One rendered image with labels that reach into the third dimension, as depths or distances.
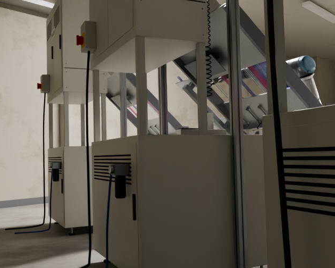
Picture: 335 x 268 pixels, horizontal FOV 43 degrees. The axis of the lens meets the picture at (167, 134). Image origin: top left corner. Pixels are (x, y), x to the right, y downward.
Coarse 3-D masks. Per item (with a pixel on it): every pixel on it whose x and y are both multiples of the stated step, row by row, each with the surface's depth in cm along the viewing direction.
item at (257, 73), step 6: (252, 66) 208; (258, 66) 205; (264, 66) 202; (246, 72) 216; (252, 72) 212; (258, 72) 209; (264, 72) 206; (252, 78) 216; (258, 78) 213; (264, 78) 210; (258, 84) 217; (264, 84) 213; (264, 90) 218
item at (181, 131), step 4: (328, 104) 194; (332, 104) 195; (180, 128) 225; (184, 128) 224; (188, 128) 225; (192, 128) 226; (196, 128) 227; (180, 132) 205; (184, 132) 206; (188, 132) 207; (192, 132) 208; (196, 132) 208; (208, 132) 211; (212, 132) 212; (216, 132) 213; (220, 132) 214; (224, 132) 215
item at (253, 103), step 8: (288, 88) 202; (256, 96) 225; (264, 96) 220; (288, 96) 207; (296, 96) 203; (224, 104) 254; (248, 104) 237; (256, 104) 231; (264, 104) 226; (288, 104) 212; (296, 104) 208; (248, 112) 243; (256, 112) 238; (248, 120) 251
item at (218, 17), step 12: (216, 12) 192; (216, 24) 199; (216, 36) 206; (240, 36) 194; (216, 48) 214; (240, 48) 201; (252, 48) 196; (192, 60) 238; (216, 60) 216; (252, 60) 203; (264, 60) 197; (192, 72) 241; (216, 72) 224
